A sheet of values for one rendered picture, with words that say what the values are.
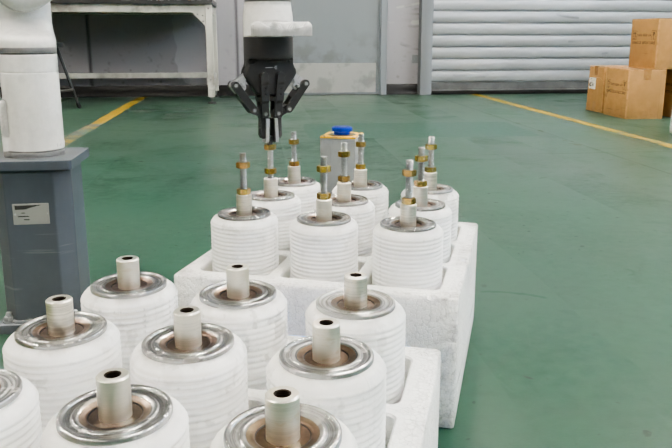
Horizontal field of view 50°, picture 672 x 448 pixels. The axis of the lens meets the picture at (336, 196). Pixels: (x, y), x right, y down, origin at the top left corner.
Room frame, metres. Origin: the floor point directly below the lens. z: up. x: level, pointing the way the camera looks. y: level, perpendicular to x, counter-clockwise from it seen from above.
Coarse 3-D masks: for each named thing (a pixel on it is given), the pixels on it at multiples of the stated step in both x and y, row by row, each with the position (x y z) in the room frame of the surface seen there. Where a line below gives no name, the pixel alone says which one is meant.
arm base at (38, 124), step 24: (0, 72) 1.21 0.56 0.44; (24, 72) 1.19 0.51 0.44; (48, 72) 1.21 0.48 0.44; (24, 96) 1.19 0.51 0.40; (48, 96) 1.21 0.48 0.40; (0, 120) 1.20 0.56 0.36; (24, 120) 1.19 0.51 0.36; (48, 120) 1.21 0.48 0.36; (24, 144) 1.19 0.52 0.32; (48, 144) 1.20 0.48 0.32
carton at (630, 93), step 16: (608, 80) 4.65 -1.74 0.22; (624, 80) 4.44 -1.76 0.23; (640, 80) 4.40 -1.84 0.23; (656, 80) 4.41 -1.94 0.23; (608, 96) 4.63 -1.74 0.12; (624, 96) 4.43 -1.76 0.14; (640, 96) 4.40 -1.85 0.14; (656, 96) 4.41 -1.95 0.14; (608, 112) 4.62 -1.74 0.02; (624, 112) 4.41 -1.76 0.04; (640, 112) 4.40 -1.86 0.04; (656, 112) 4.41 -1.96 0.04
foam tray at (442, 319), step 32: (288, 256) 1.03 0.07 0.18; (192, 288) 0.94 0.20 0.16; (288, 288) 0.90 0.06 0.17; (320, 288) 0.89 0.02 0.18; (384, 288) 0.89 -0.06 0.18; (448, 288) 0.89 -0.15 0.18; (288, 320) 0.90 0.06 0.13; (416, 320) 0.86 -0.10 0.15; (448, 320) 0.85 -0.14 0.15; (448, 352) 0.85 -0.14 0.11; (448, 384) 0.85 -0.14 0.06; (448, 416) 0.85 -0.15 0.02
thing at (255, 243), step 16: (224, 224) 0.96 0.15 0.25; (240, 224) 0.96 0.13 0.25; (256, 224) 0.96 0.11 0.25; (272, 224) 0.98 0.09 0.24; (224, 240) 0.96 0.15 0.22; (240, 240) 0.95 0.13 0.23; (256, 240) 0.96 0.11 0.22; (272, 240) 0.98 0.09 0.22; (224, 256) 0.96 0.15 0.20; (240, 256) 0.95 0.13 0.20; (256, 256) 0.96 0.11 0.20; (272, 256) 0.98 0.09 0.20; (256, 272) 0.96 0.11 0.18
